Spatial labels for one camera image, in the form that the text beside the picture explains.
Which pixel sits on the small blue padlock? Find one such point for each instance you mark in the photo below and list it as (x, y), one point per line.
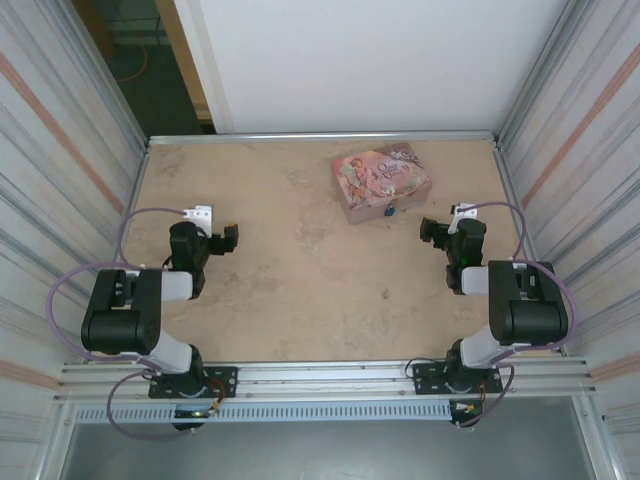
(389, 210)

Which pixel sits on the pink illustrated tin box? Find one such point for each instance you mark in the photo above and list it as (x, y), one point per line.
(377, 175)

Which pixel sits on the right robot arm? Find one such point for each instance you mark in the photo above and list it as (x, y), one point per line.
(535, 315)

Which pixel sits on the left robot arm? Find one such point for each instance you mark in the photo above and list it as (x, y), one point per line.
(120, 320)

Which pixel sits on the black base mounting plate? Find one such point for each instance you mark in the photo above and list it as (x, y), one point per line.
(427, 380)
(225, 380)

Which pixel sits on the grey metal shelf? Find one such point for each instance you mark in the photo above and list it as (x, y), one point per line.
(325, 452)

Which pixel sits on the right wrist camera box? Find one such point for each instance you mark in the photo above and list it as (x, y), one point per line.
(462, 210)

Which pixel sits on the grey metal bracket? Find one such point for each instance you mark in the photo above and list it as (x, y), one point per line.
(199, 213)

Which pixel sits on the short aluminium table rail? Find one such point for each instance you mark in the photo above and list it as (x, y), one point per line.
(320, 138)

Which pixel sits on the long aluminium mounting rail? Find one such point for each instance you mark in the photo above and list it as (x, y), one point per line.
(325, 377)

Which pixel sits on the wooden door frame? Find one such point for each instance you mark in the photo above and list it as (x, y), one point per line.
(192, 65)

